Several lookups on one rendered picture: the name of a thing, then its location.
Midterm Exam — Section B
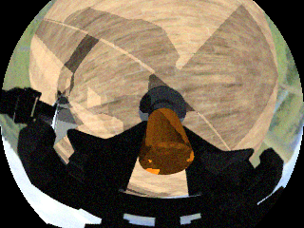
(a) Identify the black round pedestal with silver shaft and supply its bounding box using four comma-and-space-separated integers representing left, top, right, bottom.
138, 86, 186, 122

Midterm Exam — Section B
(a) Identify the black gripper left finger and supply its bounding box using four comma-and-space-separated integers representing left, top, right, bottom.
67, 121, 147, 192

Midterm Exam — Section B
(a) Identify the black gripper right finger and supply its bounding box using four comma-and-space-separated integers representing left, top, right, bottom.
183, 125, 255, 197

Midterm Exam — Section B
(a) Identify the orange knob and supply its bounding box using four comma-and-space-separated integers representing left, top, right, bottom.
138, 107, 194, 175

